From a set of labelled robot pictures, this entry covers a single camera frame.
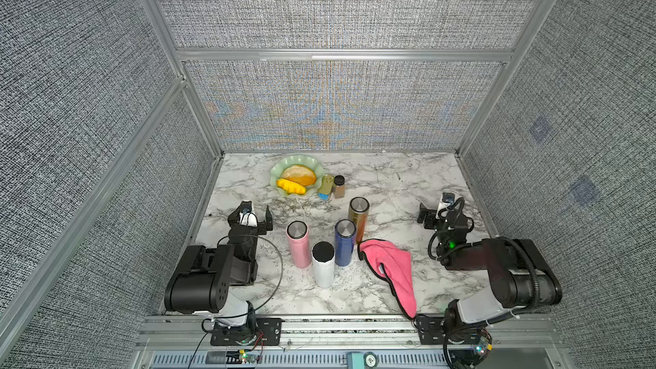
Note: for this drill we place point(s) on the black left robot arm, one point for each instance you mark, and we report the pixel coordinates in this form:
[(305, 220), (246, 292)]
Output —
[(201, 281)]

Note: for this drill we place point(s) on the pink thermos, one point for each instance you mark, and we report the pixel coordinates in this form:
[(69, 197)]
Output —
[(298, 237)]

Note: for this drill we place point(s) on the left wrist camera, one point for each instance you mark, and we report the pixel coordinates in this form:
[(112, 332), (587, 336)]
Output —
[(247, 218)]

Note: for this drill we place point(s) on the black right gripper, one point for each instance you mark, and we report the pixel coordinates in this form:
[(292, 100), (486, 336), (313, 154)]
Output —
[(430, 216)]

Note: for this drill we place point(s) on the gold gradient thermos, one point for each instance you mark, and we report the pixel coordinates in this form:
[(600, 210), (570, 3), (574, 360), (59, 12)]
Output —
[(358, 210)]

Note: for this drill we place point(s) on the green scalloped plate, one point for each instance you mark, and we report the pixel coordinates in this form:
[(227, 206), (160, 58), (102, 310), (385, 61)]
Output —
[(303, 160)]

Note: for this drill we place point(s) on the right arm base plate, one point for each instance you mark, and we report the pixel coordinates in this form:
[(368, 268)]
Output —
[(435, 329)]

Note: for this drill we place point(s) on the small brown spice jar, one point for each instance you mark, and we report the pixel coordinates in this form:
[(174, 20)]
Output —
[(339, 186)]

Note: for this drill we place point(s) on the yellow banana toy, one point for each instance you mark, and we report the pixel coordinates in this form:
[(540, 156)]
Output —
[(291, 187)]

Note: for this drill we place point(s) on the blue thermos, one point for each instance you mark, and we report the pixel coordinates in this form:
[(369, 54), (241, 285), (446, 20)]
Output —
[(344, 242)]

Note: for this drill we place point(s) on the orange bread bun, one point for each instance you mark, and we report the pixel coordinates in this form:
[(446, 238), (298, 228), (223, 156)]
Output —
[(300, 174)]

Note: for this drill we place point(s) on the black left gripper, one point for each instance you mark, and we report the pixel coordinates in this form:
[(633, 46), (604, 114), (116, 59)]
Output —
[(260, 228)]

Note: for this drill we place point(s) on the white thermos black lid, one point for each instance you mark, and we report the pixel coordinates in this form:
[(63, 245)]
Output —
[(323, 258)]

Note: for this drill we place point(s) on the pink cloth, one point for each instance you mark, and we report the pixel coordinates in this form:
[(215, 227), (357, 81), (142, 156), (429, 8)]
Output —
[(394, 266)]

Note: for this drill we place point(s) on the aluminium front rail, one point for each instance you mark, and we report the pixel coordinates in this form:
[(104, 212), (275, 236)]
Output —
[(346, 341)]

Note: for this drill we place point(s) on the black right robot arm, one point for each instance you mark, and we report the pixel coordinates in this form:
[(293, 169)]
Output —
[(520, 280)]

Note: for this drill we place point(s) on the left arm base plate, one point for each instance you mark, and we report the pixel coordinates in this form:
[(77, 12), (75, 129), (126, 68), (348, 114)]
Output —
[(265, 331)]

